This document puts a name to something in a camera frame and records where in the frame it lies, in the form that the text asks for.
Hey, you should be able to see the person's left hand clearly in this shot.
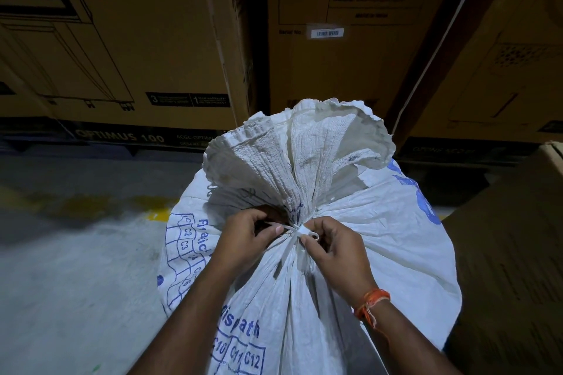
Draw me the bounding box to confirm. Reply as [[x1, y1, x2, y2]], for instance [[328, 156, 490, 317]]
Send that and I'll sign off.
[[210, 207, 286, 279]]

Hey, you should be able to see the person's right hand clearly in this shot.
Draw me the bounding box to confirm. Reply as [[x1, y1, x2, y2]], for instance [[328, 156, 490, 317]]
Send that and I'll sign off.
[[299, 216, 379, 308]]

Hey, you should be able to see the white woven sack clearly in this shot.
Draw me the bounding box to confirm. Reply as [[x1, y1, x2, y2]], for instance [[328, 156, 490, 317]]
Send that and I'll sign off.
[[156, 97, 463, 375]]

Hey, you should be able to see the white plastic zip tie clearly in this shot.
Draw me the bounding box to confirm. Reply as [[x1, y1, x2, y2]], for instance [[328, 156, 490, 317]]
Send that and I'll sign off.
[[263, 220, 321, 265]]

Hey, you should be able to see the person's right forearm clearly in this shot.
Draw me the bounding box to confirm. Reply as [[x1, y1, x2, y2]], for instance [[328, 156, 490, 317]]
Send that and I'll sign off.
[[356, 299, 463, 375]]

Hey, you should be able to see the person's left forearm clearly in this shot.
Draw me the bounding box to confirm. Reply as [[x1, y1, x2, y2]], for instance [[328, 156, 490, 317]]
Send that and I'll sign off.
[[127, 258, 238, 375]]

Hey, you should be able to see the small brown cardboard box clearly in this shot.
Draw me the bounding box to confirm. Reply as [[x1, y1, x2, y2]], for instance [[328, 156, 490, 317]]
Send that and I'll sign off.
[[442, 141, 563, 375]]

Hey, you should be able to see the large carton with text panel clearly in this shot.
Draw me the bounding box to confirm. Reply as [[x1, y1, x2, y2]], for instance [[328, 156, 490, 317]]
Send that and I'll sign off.
[[266, 0, 467, 118]]

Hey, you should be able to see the white barcode sticker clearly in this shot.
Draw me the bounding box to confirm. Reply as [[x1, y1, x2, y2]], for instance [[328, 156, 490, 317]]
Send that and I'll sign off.
[[306, 26, 346, 40]]

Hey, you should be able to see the large carton with fan drawing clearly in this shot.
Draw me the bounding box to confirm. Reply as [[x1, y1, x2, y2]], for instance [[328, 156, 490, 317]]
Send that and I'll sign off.
[[409, 0, 563, 145]]

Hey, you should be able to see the large carton with cabinet drawing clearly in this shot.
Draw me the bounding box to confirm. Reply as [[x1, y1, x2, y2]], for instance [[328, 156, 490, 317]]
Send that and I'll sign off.
[[0, 0, 252, 149]]

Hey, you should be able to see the orange thread bracelet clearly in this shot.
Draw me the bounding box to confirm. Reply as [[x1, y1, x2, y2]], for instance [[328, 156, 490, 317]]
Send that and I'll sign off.
[[354, 288, 392, 329]]

